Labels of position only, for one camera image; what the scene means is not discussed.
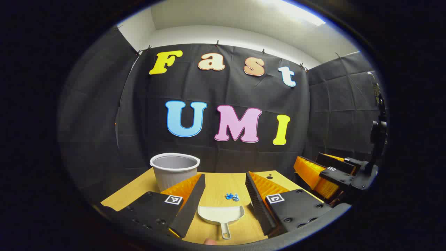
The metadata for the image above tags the wooden desktop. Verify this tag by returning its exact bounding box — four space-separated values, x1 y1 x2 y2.
100 167 335 246

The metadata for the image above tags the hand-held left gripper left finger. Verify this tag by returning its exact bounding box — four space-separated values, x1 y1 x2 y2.
118 173 206 239

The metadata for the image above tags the white ribbed garbage bin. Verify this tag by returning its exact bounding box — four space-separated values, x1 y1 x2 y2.
150 153 201 192

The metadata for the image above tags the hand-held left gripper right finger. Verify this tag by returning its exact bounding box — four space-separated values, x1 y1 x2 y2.
245 171 334 237

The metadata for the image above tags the grey plastic dustpan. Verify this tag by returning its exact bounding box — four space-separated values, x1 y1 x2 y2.
197 205 245 240

